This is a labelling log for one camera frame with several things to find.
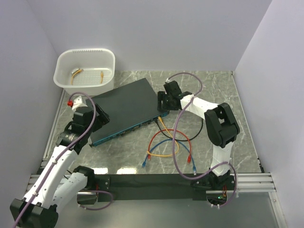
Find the black ethernet cable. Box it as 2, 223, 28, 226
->
153, 116, 204, 142

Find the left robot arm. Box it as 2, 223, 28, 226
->
10, 102, 110, 228

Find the aluminium rail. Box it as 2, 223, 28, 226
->
25, 159, 276, 193

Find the black network switch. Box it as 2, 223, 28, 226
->
90, 78, 169, 147

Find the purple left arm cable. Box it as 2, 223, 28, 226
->
11, 91, 114, 228

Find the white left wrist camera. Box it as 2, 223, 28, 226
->
67, 96, 87, 112

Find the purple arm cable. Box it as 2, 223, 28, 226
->
166, 72, 238, 209
11, 91, 114, 228

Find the red ethernet cable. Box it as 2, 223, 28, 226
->
147, 129, 192, 163

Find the orange cable piece in tub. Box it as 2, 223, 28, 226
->
70, 68, 84, 85

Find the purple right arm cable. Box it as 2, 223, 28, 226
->
166, 72, 238, 209

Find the white plastic tub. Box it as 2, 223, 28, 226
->
53, 48, 115, 96

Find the blue ethernet cable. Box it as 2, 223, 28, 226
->
141, 139, 198, 176

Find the orange ethernet cable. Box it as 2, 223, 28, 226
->
147, 116, 180, 160

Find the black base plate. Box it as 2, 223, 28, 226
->
38, 167, 237, 205

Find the small orange plug in tub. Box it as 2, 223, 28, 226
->
100, 71, 104, 84

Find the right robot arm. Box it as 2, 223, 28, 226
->
158, 79, 240, 190

